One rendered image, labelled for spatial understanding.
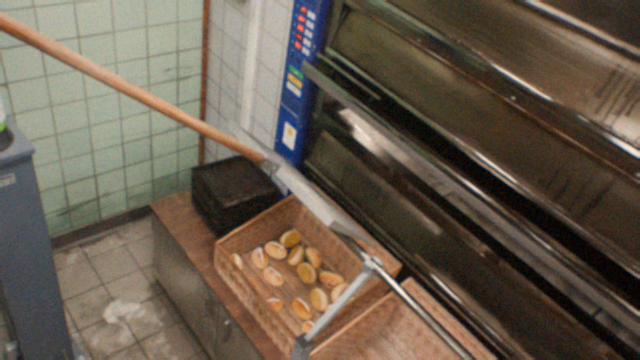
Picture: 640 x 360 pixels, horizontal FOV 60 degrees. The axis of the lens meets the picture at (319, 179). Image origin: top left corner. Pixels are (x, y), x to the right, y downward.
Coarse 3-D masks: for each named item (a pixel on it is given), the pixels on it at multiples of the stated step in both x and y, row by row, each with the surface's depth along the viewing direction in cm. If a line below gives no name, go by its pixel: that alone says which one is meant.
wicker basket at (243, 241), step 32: (320, 192) 233; (256, 224) 228; (288, 224) 244; (320, 224) 236; (224, 256) 216; (288, 256) 238; (352, 256) 225; (384, 256) 213; (256, 288) 204; (288, 288) 225; (320, 288) 227; (384, 288) 211; (288, 320) 213; (352, 320) 210; (288, 352) 199
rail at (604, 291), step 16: (304, 64) 196; (352, 96) 182; (368, 112) 178; (416, 144) 167; (432, 160) 163; (448, 176) 159; (480, 192) 154; (496, 208) 150; (512, 224) 147; (544, 240) 143; (560, 256) 139; (576, 272) 136; (592, 288) 134; (608, 288) 133; (624, 304) 130
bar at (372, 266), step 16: (352, 240) 168; (368, 256) 164; (368, 272) 163; (384, 272) 161; (352, 288) 164; (400, 288) 157; (336, 304) 165; (416, 304) 153; (320, 320) 165; (432, 320) 150; (304, 336) 166; (448, 336) 147; (304, 352) 165; (464, 352) 144
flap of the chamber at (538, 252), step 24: (336, 72) 202; (336, 96) 187; (360, 96) 190; (384, 96) 196; (408, 120) 185; (432, 144) 175; (432, 168) 163; (456, 168) 166; (480, 168) 171; (456, 192) 158; (504, 192) 163; (528, 216) 155; (528, 240) 145; (552, 240) 148; (576, 240) 152; (552, 264) 141; (600, 264) 145; (624, 288) 139
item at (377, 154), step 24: (336, 120) 217; (360, 144) 208; (384, 168) 202; (408, 192) 196; (432, 192) 192; (456, 216) 184; (480, 240) 177; (504, 264) 172; (528, 288) 167; (552, 288) 166; (552, 312) 163; (576, 312) 160; (600, 336) 155
